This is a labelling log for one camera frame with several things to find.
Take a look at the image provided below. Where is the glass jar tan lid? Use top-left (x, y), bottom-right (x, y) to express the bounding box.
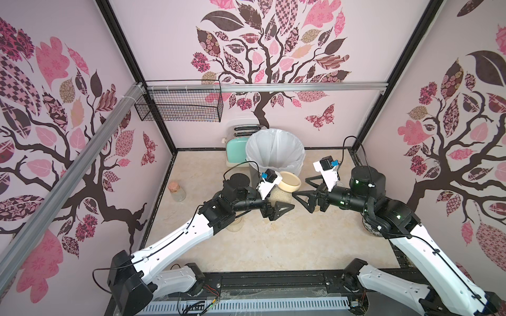
top-left (268, 181), bottom-right (293, 206)
top-left (227, 217), bottom-right (245, 233)

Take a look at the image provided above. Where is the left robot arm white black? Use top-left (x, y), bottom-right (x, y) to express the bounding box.
top-left (106, 169), bottom-right (294, 315)

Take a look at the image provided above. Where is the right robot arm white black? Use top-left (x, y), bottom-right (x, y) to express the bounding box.
top-left (292, 166), bottom-right (502, 315)

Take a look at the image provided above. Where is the white trash bag liner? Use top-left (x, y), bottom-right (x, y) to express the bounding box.
top-left (245, 129), bottom-right (306, 175)

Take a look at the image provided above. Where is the patterned ball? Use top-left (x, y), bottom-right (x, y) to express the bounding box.
top-left (362, 222), bottom-right (382, 238)

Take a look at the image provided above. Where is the mint green toaster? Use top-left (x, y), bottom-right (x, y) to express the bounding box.
top-left (225, 125), bottom-right (262, 167)

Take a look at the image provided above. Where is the small jar pink lid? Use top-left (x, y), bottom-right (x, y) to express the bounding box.
top-left (167, 181), bottom-right (187, 202)

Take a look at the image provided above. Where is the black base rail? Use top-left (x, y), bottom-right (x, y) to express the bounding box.
top-left (104, 268), bottom-right (447, 316)

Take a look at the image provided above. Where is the white slotted cable duct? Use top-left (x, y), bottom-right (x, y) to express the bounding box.
top-left (138, 297), bottom-right (350, 315)

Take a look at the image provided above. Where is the black wire basket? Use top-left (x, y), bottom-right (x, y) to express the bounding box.
top-left (135, 79), bottom-right (224, 122)

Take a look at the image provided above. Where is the aluminium rail back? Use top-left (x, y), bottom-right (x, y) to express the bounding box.
top-left (148, 82), bottom-right (388, 93)

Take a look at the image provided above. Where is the aluminium rail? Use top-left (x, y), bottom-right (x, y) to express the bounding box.
top-left (148, 82), bottom-right (388, 93)
top-left (1, 82), bottom-right (145, 292)

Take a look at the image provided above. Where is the aluminium rail left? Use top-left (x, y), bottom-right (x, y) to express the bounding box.
top-left (1, 82), bottom-right (145, 292)

